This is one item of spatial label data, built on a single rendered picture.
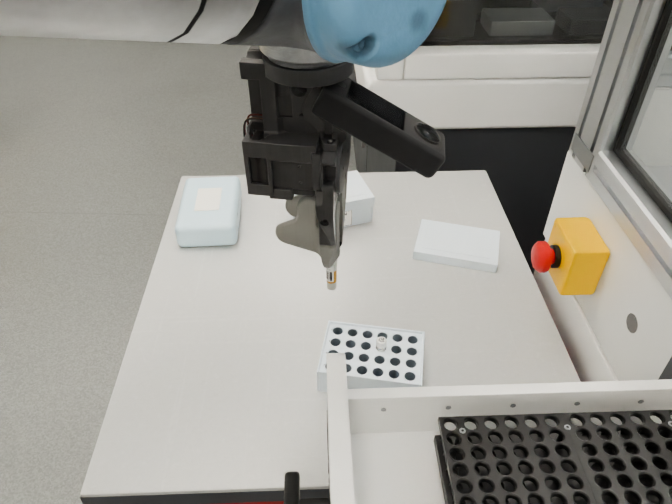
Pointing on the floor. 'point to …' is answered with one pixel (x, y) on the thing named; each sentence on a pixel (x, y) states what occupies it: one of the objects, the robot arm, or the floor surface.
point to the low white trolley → (303, 341)
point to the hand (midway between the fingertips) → (336, 252)
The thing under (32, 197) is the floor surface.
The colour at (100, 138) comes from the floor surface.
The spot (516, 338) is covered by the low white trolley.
